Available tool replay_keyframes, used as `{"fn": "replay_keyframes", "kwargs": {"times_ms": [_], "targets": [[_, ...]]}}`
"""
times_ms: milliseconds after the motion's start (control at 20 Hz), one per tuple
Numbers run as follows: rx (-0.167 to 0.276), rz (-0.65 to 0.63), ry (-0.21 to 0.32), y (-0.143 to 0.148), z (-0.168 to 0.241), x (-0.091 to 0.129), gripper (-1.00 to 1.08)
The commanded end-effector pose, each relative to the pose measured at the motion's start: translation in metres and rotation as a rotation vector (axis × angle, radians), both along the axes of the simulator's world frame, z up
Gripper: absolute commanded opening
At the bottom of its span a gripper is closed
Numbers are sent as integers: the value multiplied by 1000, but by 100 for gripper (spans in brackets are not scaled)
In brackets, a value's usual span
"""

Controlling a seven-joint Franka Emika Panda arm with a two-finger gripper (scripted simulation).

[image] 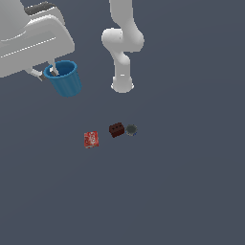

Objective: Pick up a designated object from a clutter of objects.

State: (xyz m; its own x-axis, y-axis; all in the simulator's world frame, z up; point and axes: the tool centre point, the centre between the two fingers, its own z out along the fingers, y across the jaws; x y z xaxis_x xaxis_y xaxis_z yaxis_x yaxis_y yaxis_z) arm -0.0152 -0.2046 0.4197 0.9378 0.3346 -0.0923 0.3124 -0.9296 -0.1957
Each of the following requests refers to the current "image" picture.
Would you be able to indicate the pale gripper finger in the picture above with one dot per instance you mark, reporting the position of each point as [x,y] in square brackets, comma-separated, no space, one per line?
[37,74]
[53,68]

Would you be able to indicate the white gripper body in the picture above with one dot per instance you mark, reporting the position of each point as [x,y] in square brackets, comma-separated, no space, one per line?
[35,44]

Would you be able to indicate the blue ribbed plastic cup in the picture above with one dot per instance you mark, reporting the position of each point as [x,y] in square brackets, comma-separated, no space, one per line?
[65,79]

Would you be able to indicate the red printed box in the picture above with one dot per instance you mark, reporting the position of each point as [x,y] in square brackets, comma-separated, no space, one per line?
[91,139]

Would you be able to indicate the dark red brick block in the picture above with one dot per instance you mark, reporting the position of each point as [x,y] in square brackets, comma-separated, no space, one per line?
[116,129]

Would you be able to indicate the grey round disc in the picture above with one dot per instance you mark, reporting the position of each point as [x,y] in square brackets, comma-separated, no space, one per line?
[131,129]

